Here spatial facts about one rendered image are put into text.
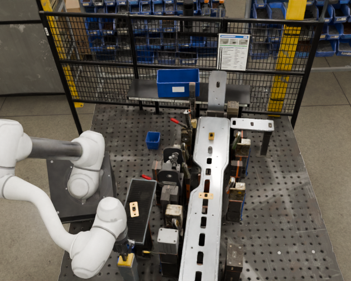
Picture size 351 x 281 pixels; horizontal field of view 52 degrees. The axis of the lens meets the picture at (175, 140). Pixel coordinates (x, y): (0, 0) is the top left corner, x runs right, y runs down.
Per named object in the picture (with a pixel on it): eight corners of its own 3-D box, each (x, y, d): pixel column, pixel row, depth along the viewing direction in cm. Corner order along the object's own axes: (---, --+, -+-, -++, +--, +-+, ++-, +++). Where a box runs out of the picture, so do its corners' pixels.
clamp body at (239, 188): (242, 224, 224) (248, 193, 199) (223, 223, 226) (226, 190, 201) (242, 212, 231) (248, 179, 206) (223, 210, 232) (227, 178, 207)
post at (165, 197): (172, 237, 220) (169, 200, 191) (164, 236, 221) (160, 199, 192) (173, 229, 224) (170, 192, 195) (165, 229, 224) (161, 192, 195)
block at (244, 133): (244, 166, 257) (248, 139, 236) (228, 165, 258) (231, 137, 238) (244, 156, 263) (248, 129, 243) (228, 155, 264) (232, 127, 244)
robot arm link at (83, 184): (70, 193, 219) (61, 199, 197) (76, 164, 219) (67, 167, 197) (96, 198, 220) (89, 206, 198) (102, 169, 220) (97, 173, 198)
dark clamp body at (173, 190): (182, 233, 222) (180, 198, 194) (161, 231, 224) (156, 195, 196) (184, 218, 229) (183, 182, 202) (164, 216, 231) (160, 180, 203)
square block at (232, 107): (234, 144, 272) (238, 108, 245) (223, 143, 273) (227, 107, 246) (234, 136, 277) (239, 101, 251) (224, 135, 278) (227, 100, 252)
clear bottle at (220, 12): (224, 30, 246) (226, 2, 231) (215, 29, 247) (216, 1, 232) (224, 25, 250) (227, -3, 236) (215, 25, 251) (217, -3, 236)
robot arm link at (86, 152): (84, 165, 220) (91, 130, 220) (106, 171, 214) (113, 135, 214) (-30, 162, 149) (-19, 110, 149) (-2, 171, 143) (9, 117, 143)
